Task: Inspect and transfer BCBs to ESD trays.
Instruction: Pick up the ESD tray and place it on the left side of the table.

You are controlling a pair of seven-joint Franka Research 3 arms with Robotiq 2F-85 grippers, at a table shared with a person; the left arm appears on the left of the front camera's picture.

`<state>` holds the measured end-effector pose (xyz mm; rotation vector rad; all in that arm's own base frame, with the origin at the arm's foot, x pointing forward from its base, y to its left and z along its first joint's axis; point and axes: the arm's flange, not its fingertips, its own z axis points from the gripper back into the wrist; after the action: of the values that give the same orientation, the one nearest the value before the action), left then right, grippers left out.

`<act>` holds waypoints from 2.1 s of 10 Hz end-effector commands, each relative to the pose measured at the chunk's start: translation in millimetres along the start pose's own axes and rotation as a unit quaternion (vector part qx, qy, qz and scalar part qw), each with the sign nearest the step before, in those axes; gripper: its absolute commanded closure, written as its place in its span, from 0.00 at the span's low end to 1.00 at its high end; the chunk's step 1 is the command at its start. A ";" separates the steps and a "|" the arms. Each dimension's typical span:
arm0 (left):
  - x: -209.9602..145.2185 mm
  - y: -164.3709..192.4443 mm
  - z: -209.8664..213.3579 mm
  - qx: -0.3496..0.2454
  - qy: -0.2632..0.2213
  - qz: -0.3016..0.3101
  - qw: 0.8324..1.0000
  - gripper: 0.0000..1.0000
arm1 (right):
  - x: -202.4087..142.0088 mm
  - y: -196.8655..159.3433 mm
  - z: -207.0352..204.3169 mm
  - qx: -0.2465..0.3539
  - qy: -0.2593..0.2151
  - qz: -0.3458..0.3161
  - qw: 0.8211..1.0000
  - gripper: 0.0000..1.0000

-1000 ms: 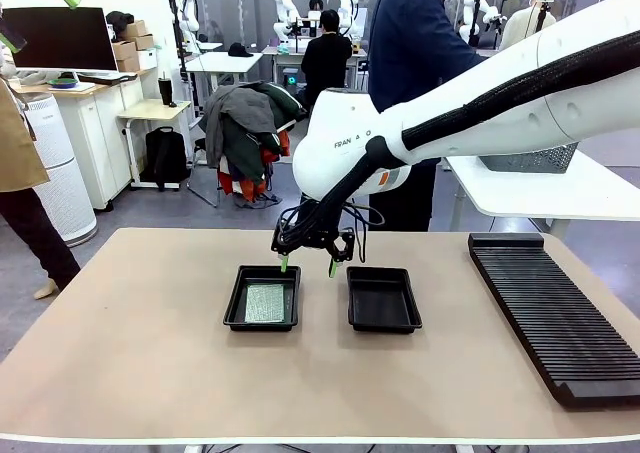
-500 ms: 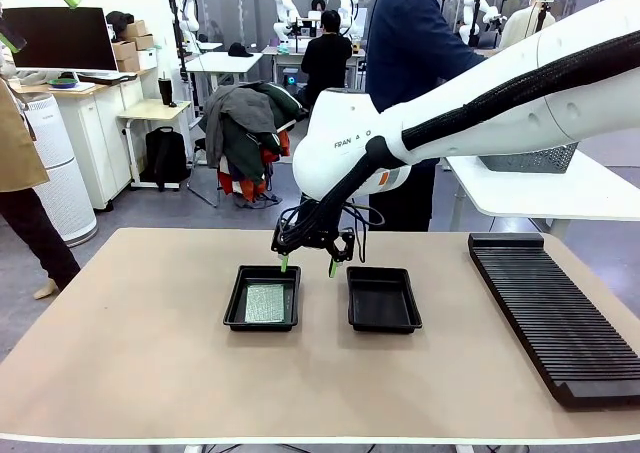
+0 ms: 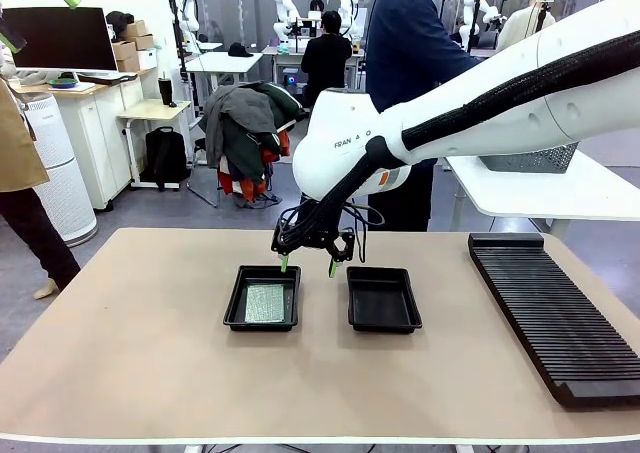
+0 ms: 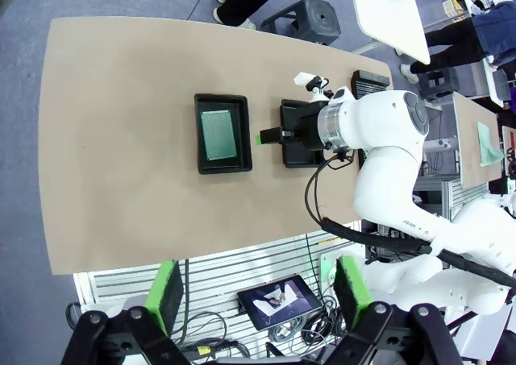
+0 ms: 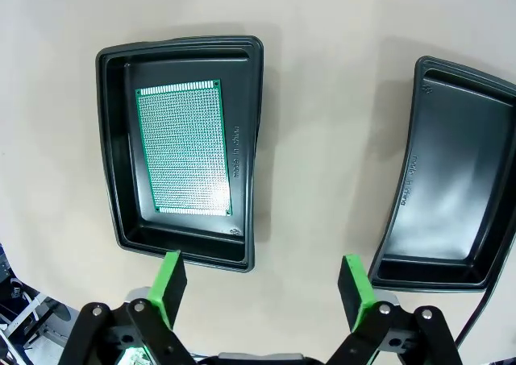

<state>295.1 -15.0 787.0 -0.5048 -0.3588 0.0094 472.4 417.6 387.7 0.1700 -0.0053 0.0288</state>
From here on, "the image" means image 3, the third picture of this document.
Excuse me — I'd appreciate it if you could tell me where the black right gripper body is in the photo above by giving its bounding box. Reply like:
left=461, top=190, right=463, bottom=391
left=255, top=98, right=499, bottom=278
left=271, top=200, right=357, bottom=251

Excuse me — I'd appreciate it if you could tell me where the green circuit board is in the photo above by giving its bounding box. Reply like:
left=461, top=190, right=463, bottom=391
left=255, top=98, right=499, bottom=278
left=244, top=285, right=286, bottom=324

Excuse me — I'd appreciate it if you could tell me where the black ESD tray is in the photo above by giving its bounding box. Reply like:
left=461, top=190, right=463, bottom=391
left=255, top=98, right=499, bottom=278
left=345, top=265, right=424, bottom=334
left=222, top=265, right=303, bottom=333

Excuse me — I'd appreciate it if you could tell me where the black computer monitor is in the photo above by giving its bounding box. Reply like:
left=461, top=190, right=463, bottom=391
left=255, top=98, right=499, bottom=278
left=1, top=6, right=119, bottom=72

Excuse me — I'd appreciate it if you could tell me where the person in tan coat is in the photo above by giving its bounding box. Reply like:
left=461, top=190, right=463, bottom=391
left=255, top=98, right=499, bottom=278
left=0, top=75, right=81, bottom=302

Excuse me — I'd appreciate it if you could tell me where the pile of jackets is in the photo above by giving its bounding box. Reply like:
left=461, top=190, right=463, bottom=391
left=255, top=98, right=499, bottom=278
left=198, top=80, right=307, bottom=209

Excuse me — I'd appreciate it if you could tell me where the white cabinet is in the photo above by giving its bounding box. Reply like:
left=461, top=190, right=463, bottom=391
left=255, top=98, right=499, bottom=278
left=54, top=70, right=151, bottom=212

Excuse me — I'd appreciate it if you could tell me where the small rolling desk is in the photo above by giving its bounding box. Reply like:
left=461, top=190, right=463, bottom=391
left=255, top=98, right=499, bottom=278
left=117, top=99, right=194, bottom=192

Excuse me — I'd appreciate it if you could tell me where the black backpack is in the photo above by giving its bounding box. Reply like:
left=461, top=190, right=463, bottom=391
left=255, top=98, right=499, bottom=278
left=142, top=126, right=191, bottom=193

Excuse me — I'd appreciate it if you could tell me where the white desk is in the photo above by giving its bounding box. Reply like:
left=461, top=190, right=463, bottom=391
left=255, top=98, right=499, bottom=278
left=184, top=51, right=265, bottom=119

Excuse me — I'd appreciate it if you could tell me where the grey workbench desk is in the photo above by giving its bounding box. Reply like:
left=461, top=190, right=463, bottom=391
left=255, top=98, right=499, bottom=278
left=262, top=45, right=366, bottom=109

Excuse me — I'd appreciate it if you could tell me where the seated person in black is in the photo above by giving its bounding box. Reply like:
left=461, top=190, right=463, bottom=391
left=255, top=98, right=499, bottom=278
left=301, top=10, right=354, bottom=109

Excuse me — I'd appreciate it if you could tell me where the black slotted board rack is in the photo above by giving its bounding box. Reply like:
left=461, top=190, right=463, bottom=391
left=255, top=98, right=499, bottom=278
left=467, top=232, right=640, bottom=410

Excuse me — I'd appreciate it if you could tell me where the grey plastic basket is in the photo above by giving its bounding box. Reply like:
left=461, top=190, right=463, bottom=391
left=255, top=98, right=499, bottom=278
left=479, top=141, right=580, bottom=175

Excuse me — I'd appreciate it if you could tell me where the person in navy coat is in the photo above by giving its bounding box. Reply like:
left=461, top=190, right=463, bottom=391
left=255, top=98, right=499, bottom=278
left=364, top=0, right=484, bottom=233

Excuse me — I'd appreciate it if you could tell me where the person in cream shirt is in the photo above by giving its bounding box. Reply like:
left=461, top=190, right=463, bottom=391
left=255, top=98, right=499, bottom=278
left=494, top=0, right=556, bottom=52

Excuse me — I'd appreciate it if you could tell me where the black tripod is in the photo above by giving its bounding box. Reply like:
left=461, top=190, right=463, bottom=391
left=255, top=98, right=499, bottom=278
left=532, top=0, right=556, bottom=27

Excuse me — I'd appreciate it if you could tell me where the metal chair frame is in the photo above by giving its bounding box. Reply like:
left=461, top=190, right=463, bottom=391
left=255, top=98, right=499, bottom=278
left=187, top=137, right=221, bottom=208

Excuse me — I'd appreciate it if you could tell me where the black braided cable sleeve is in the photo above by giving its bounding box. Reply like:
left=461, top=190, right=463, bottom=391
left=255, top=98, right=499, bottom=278
left=319, top=27, right=640, bottom=224

